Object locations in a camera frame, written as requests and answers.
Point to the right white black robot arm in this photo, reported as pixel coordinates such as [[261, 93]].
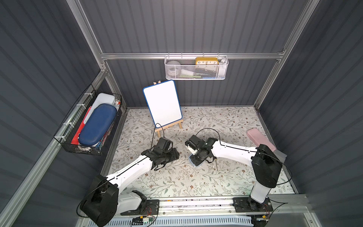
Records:
[[265, 164]]

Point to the yellow clock in basket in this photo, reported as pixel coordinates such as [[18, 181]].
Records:
[[206, 61]]

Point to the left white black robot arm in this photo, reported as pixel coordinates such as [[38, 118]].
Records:
[[104, 198]]

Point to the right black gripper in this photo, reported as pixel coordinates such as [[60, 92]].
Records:
[[199, 154]]

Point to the white board blue frame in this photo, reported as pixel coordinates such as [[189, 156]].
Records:
[[162, 103]]

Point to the wooden easel stand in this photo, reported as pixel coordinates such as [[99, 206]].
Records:
[[168, 127]]

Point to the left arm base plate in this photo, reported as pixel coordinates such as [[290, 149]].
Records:
[[148, 207]]

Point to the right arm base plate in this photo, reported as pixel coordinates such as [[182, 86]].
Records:
[[247, 204]]

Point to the white tape roll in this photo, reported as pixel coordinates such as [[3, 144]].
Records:
[[173, 69]]

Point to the light blue alarm clock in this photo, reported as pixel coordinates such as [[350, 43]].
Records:
[[195, 161]]

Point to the red folder in basket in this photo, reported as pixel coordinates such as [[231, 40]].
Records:
[[75, 138]]

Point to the white wire mesh basket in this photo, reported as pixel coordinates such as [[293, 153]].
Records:
[[190, 71]]

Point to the pink pencil case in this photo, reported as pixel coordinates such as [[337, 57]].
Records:
[[258, 138]]

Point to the black wire wall basket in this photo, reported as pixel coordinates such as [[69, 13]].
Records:
[[73, 120]]

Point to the dark blue oval case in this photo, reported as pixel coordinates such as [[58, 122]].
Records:
[[97, 125]]

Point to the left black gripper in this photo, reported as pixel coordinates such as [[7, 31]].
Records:
[[169, 155]]

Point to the white plastic container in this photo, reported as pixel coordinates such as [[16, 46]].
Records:
[[102, 98]]

